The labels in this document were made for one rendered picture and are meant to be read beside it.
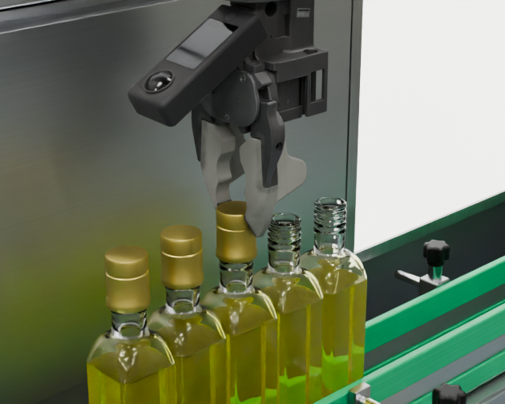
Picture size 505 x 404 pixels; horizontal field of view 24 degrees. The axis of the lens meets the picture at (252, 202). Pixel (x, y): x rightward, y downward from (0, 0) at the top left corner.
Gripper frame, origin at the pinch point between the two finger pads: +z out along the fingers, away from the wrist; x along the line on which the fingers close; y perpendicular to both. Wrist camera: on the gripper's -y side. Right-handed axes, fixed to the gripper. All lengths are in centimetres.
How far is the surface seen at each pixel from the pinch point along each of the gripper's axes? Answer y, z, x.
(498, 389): 33.6, 28.1, -5.0
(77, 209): -7.8, 0.8, 12.0
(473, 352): 30.6, 23.1, -3.4
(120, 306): -13.0, 3.6, -1.1
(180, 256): -6.8, 1.3, -1.0
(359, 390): 11.1, 19.2, -4.8
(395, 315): 26.0, 19.7, 3.6
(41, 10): -8.2, -16.4, 15.0
